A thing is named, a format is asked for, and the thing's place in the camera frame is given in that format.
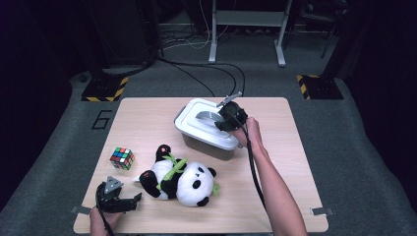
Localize white metal stand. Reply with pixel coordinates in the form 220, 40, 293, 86
208, 0, 293, 68

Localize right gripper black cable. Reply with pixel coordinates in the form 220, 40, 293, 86
229, 111, 268, 210

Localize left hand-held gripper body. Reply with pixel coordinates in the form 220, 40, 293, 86
95, 175, 126, 212

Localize black cabinet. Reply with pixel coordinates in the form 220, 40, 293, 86
84, 0, 162, 67

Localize panda plush toy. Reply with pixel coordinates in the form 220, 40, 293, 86
132, 144, 221, 208

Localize colourful puzzle cube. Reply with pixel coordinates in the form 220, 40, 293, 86
109, 147, 136, 171

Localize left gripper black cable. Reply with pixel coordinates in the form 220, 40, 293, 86
95, 185, 116, 236

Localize black yellow striped base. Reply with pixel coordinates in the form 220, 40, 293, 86
296, 74, 344, 100
81, 76, 130, 102

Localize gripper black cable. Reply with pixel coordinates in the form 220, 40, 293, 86
95, 185, 116, 236
229, 111, 268, 210

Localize person's right hand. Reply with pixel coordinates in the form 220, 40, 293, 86
233, 117, 266, 150

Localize white floor cables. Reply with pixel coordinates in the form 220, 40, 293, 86
160, 0, 230, 51

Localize person's left hand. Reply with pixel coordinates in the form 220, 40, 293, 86
89, 206, 126, 236

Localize black floor cable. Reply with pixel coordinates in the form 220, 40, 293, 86
170, 62, 216, 98
156, 57, 247, 98

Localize clear grey plastic storage box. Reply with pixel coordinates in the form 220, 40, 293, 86
174, 107, 244, 161

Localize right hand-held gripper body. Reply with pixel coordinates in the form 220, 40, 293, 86
215, 91, 249, 131

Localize grey tape strip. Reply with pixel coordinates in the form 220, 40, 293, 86
310, 206, 335, 217
70, 206, 92, 216

